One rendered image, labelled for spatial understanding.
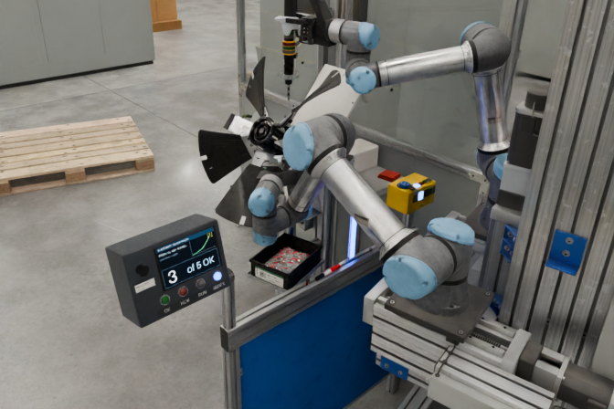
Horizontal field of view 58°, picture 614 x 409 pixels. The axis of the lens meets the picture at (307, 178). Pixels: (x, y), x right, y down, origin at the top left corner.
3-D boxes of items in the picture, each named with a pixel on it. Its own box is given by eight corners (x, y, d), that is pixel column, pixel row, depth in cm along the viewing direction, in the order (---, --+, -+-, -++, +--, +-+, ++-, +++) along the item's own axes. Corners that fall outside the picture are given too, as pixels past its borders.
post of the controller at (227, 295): (230, 321, 167) (227, 267, 158) (236, 326, 165) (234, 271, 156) (222, 325, 165) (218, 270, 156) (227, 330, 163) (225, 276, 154)
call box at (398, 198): (412, 195, 219) (415, 171, 214) (433, 205, 212) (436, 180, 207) (385, 208, 209) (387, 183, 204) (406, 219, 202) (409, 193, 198)
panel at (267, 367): (390, 372, 249) (405, 246, 220) (393, 373, 248) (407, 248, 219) (240, 484, 199) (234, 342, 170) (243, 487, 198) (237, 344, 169)
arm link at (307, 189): (352, 97, 157) (291, 200, 191) (325, 105, 150) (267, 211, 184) (379, 125, 153) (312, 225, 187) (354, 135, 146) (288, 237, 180)
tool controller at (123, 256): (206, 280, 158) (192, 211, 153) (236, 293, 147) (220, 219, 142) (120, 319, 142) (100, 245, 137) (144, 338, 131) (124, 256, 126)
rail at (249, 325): (408, 242, 223) (411, 225, 220) (417, 246, 221) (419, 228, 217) (220, 346, 168) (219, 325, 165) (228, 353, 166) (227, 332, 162)
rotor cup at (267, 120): (259, 154, 222) (238, 141, 212) (278, 122, 223) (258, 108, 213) (283, 166, 212) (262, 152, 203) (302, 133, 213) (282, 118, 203)
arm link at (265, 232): (290, 237, 179) (290, 207, 174) (263, 250, 172) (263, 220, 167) (273, 228, 184) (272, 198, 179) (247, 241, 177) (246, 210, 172)
